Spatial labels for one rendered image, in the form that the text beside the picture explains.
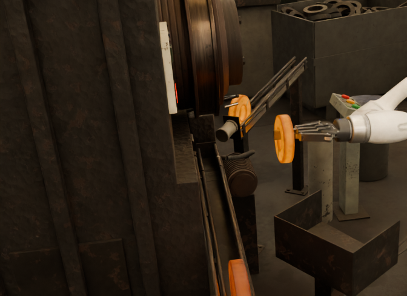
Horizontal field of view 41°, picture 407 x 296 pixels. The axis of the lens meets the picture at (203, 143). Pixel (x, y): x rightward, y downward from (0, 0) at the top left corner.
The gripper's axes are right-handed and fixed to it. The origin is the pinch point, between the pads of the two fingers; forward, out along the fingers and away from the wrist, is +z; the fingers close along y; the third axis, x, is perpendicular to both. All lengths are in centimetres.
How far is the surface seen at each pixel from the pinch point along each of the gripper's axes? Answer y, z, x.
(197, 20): -2.1, 26.3, 37.3
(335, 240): -25.9, -9.8, -23.5
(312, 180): 78, -33, -59
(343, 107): 78, -46, -22
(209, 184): 7.1, 23.7, -19.8
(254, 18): 275, -38, -15
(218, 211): -8.2, 22.5, -21.5
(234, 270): -56, 24, -8
